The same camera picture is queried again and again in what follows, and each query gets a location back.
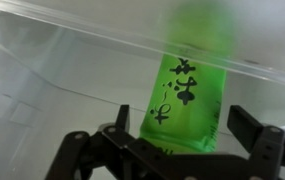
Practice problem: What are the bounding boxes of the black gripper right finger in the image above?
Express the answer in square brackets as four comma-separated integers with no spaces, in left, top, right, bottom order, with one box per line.
[226,104,285,180]

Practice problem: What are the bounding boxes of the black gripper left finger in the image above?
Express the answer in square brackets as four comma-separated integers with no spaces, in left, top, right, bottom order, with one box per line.
[45,104,170,180]

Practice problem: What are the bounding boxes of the green tea bottle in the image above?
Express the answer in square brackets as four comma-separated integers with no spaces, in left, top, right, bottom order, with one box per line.
[138,0,237,155]

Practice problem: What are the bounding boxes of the large clear door bin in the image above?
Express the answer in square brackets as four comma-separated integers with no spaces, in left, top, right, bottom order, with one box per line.
[0,0,285,90]

